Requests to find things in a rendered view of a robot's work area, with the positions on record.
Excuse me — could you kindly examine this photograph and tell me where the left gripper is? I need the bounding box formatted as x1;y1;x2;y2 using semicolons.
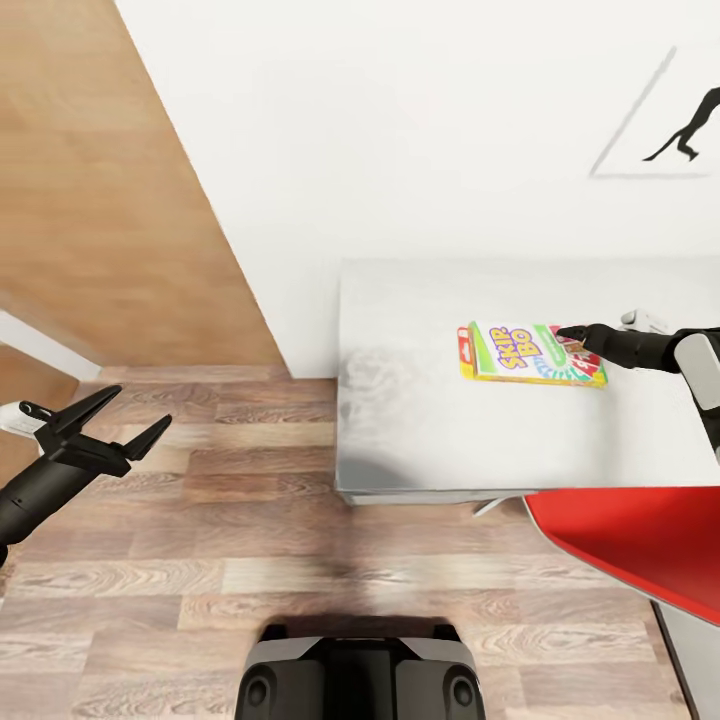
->
6;384;172;515

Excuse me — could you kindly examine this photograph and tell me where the board game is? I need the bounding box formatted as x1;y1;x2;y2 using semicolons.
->
457;321;608;388

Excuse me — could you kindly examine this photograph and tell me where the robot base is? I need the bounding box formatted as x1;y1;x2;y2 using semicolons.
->
234;625;486;720

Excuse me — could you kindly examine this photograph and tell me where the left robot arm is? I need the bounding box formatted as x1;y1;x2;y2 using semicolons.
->
0;384;172;568

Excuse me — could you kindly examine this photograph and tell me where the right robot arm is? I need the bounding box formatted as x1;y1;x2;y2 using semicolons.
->
556;307;720;464

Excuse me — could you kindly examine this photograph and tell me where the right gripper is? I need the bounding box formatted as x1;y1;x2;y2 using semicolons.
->
556;323;652;369

